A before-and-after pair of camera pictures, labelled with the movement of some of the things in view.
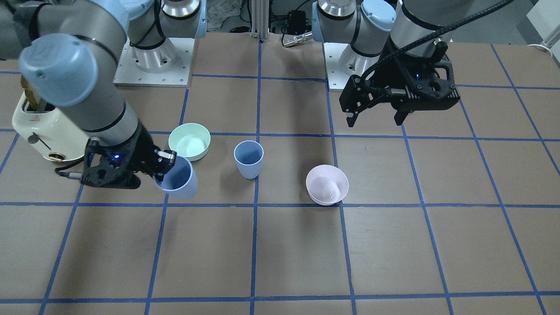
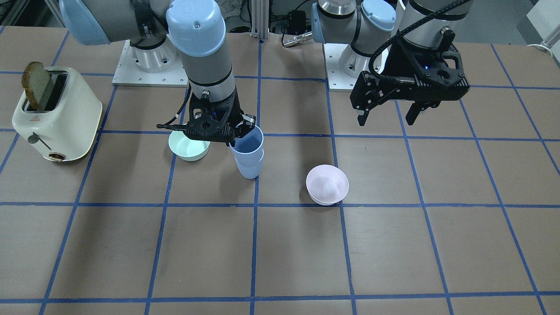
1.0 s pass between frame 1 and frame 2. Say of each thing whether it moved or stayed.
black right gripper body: moved
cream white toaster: stayed
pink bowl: stayed
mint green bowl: stayed
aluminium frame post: stayed
